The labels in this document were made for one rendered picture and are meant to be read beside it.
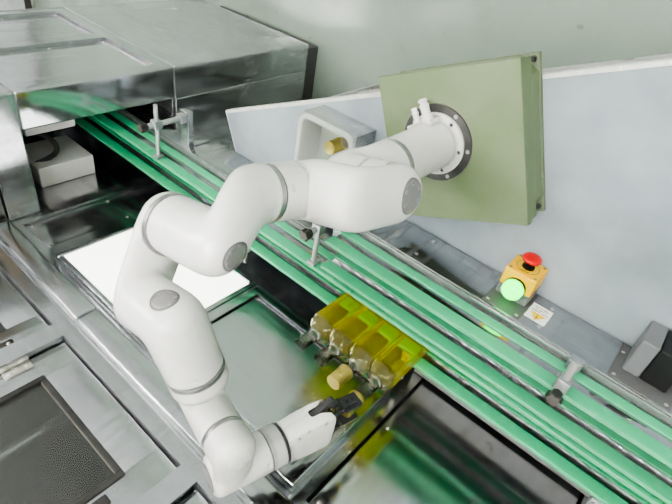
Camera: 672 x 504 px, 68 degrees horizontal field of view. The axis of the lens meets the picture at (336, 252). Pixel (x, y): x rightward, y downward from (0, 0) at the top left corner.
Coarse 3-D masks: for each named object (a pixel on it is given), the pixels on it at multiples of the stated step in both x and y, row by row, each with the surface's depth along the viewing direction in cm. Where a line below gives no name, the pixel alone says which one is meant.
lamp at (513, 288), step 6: (504, 282) 104; (510, 282) 103; (516, 282) 102; (522, 282) 103; (504, 288) 103; (510, 288) 102; (516, 288) 102; (522, 288) 102; (504, 294) 104; (510, 294) 103; (516, 294) 102; (522, 294) 103
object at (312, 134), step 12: (300, 120) 124; (312, 120) 121; (300, 132) 126; (312, 132) 129; (324, 132) 130; (336, 132) 118; (300, 144) 128; (312, 144) 131; (324, 144) 131; (348, 144) 117; (300, 156) 130; (312, 156) 134; (324, 156) 133
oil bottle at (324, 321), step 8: (344, 296) 118; (336, 304) 116; (344, 304) 116; (352, 304) 117; (360, 304) 117; (320, 312) 113; (328, 312) 113; (336, 312) 114; (344, 312) 114; (352, 312) 115; (312, 320) 111; (320, 320) 111; (328, 320) 111; (336, 320) 112; (320, 328) 110; (328, 328) 110; (320, 336) 111; (328, 336) 111
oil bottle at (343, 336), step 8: (360, 312) 115; (368, 312) 115; (344, 320) 113; (352, 320) 113; (360, 320) 113; (368, 320) 113; (376, 320) 114; (336, 328) 110; (344, 328) 110; (352, 328) 111; (360, 328) 111; (368, 328) 112; (336, 336) 108; (344, 336) 108; (352, 336) 109; (360, 336) 110; (336, 344) 108; (344, 344) 107; (352, 344) 108; (344, 352) 108
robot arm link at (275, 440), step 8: (272, 424) 89; (264, 432) 87; (272, 432) 87; (272, 440) 86; (280, 440) 86; (272, 448) 85; (280, 448) 86; (280, 456) 85; (288, 456) 87; (280, 464) 86
